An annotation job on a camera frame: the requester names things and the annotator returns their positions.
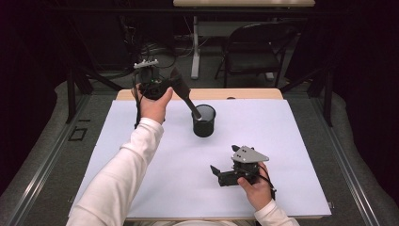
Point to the white table mat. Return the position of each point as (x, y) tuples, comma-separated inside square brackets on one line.
[(188, 175)]

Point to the beige desk with white legs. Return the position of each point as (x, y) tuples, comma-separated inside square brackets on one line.
[(195, 56)]

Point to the black mesh pen cup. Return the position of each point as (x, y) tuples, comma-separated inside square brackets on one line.
[(204, 128)]

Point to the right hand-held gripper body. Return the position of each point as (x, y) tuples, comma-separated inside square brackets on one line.
[(247, 155)]

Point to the person's right hand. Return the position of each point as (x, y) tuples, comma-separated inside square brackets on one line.
[(258, 191)]

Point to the person's left hand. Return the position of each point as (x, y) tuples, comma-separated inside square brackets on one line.
[(153, 109)]

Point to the metal floor rail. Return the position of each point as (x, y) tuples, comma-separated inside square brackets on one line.
[(345, 163), (47, 163)]

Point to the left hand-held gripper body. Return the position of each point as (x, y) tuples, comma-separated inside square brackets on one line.
[(150, 84)]

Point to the black folding chair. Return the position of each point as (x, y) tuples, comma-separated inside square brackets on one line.
[(251, 59)]

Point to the black metal stand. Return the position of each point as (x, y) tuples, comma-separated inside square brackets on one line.
[(328, 94), (71, 94)]

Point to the light wooden table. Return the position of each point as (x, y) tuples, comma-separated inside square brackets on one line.
[(219, 94)]

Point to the black curtain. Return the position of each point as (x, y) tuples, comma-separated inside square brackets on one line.
[(370, 62), (25, 62)]

